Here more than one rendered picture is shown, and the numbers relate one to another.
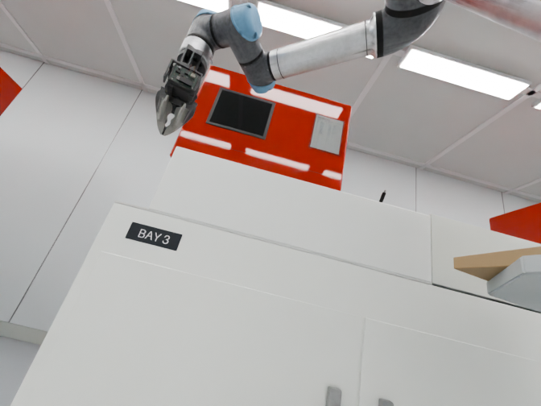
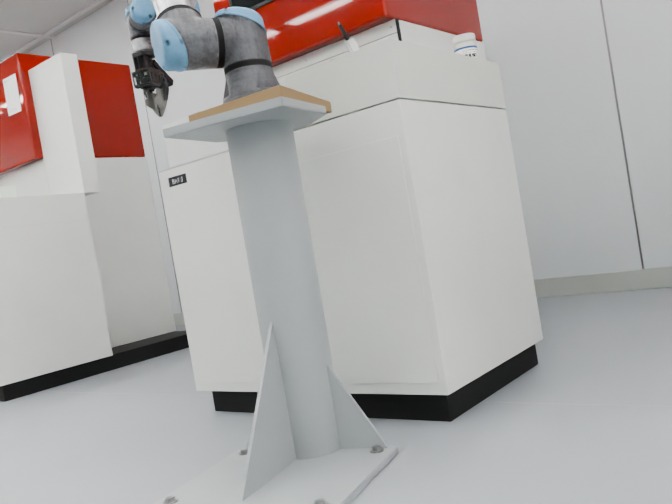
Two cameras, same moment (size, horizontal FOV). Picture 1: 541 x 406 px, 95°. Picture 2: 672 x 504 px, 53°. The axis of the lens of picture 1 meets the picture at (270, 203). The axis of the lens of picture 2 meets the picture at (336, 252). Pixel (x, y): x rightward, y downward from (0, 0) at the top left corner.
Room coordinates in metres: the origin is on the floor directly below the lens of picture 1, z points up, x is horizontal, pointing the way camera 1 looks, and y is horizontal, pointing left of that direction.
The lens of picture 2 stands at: (-0.91, -1.62, 0.51)
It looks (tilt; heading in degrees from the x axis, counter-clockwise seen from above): 1 degrees down; 41
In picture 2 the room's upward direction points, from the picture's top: 10 degrees counter-clockwise
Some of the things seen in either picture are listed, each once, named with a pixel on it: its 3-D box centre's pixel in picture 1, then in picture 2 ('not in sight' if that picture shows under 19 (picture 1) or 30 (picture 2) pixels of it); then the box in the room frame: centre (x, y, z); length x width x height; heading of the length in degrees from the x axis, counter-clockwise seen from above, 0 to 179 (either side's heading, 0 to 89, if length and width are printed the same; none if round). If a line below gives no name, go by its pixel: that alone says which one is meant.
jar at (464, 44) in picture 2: not in sight; (465, 51); (1.03, -0.59, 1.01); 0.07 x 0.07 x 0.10
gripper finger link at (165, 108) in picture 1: (163, 111); (151, 103); (0.46, 0.28, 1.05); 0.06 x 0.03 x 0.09; 21
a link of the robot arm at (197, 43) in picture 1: (196, 57); (144, 47); (0.47, 0.27, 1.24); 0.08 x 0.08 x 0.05
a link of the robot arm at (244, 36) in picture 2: not in sight; (240, 40); (0.24, -0.43, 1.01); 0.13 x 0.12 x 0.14; 152
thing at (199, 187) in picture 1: (295, 219); (233, 128); (0.50, -0.06, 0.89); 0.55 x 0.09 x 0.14; 93
